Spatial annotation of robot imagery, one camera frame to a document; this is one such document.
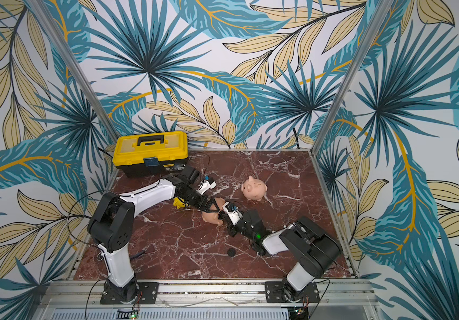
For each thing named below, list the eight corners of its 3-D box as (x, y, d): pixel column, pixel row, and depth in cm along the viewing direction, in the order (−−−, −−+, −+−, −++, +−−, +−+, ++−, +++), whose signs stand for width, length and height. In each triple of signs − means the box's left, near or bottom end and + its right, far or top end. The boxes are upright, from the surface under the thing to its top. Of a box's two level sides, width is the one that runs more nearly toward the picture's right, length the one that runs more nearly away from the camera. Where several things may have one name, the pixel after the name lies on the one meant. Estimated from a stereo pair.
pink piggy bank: (239, 196, 102) (240, 185, 94) (249, 186, 107) (251, 174, 99) (255, 207, 99) (258, 196, 91) (264, 195, 103) (267, 184, 95)
